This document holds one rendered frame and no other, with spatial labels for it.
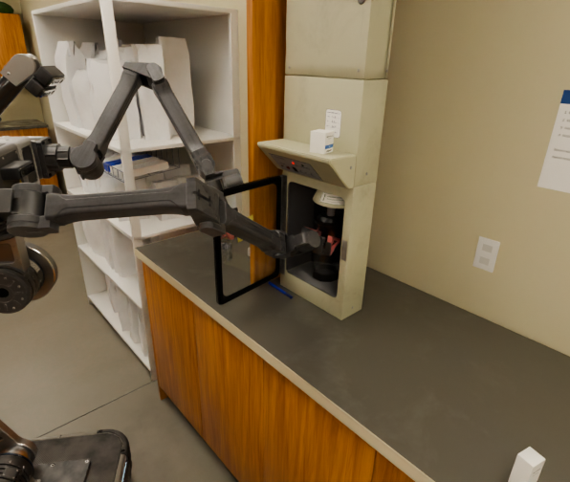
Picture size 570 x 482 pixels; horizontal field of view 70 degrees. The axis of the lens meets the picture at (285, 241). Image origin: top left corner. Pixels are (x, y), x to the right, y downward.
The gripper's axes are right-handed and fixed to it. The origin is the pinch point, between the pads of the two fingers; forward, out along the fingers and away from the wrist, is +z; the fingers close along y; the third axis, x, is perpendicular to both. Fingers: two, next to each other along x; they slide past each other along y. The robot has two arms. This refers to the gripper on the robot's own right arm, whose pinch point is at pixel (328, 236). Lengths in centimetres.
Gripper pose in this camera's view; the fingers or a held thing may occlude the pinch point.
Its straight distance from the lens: 148.6
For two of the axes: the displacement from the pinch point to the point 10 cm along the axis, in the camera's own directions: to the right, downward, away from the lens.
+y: -6.9, -3.0, 6.6
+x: -0.6, 9.3, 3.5
